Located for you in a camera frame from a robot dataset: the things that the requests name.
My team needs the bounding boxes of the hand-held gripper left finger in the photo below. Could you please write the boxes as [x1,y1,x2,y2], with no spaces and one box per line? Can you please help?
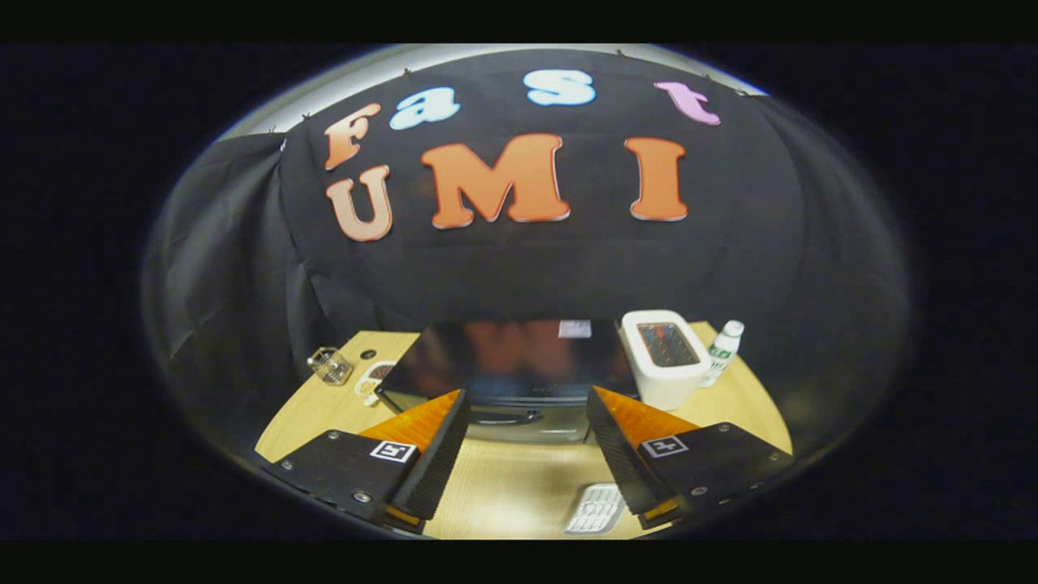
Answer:
[264,388,473,532]

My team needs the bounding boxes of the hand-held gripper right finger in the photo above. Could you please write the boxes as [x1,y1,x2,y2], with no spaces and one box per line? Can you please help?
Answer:
[585,385,796,530]

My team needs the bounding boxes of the black toaster oven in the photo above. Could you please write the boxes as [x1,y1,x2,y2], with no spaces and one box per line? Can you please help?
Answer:
[375,319,641,444]

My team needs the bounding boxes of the white pop-up toaster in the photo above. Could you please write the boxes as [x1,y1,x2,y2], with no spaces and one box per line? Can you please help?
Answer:
[620,310,714,412]

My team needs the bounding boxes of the white slotted plastic tray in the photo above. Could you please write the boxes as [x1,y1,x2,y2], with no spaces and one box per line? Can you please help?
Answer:
[564,483,627,536]

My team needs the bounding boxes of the small white patterned dish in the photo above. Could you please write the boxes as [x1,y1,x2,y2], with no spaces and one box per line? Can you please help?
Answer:
[354,361,398,406]

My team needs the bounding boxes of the white bottle green label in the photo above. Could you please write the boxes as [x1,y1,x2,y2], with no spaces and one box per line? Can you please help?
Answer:
[701,320,745,388]

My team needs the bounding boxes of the black backdrop cloth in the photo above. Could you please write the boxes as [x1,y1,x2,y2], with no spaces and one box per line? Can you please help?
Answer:
[142,49,913,471]

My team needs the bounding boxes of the metal wire rack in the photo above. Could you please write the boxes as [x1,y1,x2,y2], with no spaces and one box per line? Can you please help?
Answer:
[307,346,354,387]

